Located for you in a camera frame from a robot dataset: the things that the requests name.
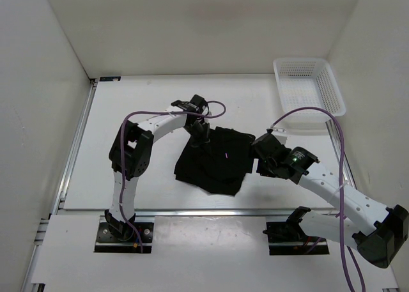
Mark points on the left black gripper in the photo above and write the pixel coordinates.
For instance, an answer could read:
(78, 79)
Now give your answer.
(204, 138)

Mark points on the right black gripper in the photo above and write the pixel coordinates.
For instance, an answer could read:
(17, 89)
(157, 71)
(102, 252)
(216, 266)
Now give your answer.
(263, 171)

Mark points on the black shorts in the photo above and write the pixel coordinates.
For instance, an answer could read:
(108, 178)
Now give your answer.
(220, 166)

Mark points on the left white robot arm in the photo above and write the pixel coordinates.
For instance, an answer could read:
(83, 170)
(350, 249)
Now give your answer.
(131, 152)

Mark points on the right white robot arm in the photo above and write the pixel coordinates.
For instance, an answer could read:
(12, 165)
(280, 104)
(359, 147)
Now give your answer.
(374, 230)

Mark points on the white plastic basket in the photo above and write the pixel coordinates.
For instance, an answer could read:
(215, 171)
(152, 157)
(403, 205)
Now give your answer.
(307, 82)

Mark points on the blue label sticker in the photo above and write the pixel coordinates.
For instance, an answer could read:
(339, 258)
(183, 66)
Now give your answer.
(110, 78)

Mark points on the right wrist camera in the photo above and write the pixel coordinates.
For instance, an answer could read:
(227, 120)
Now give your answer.
(277, 131)

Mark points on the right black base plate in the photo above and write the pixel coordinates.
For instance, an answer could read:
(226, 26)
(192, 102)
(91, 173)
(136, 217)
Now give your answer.
(285, 240)

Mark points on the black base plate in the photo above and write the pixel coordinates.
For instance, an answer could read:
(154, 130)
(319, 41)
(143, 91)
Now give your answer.
(285, 240)
(107, 241)

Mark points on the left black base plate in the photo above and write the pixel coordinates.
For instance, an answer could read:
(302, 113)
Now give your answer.
(107, 241)

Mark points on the aluminium rail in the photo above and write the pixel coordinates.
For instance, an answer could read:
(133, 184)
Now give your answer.
(202, 212)

